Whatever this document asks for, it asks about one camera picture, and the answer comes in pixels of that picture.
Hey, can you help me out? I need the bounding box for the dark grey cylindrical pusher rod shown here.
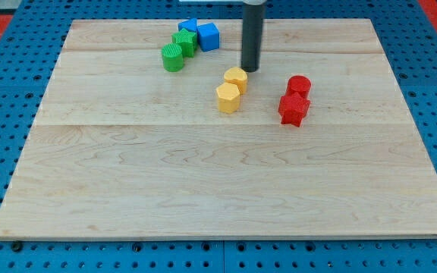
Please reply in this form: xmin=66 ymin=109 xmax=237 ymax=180
xmin=241 ymin=0 xmax=266 ymax=72

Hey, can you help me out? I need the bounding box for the yellow heart block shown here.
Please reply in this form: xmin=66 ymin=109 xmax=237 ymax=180
xmin=223 ymin=67 xmax=248 ymax=95

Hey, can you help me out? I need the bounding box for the yellow hexagon block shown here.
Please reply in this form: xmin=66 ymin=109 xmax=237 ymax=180
xmin=215 ymin=83 xmax=241 ymax=114

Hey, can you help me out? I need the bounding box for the blue cube block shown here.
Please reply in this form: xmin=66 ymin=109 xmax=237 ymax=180
xmin=197 ymin=23 xmax=220 ymax=52

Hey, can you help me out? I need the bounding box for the blue triangular block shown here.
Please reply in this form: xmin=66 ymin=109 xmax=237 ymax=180
xmin=178 ymin=18 xmax=198 ymax=33

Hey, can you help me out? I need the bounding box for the green star block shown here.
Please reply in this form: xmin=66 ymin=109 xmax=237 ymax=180
xmin=171 ymin=29 xmax=198 ymax=58

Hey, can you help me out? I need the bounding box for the red cylinder block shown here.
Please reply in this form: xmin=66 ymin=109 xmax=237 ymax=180
xmin=285 ymin=75 xmax=312 ymax=99

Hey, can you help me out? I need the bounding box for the green cylinder block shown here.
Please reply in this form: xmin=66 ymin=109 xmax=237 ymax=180
xmin=161 ymin=43 xmax=184 ymax=72

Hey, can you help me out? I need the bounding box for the red star block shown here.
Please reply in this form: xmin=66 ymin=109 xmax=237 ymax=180
xmin=278 ymin=93 xmax=310 ymax=127

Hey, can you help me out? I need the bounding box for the light wooden board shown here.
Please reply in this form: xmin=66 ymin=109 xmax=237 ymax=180
xmin=0 ymin=19 xmax=437 ymax=241

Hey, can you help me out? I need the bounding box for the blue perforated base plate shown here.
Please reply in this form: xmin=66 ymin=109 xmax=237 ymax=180
xmin=0 ymin=1 xmax=437 ymax=272

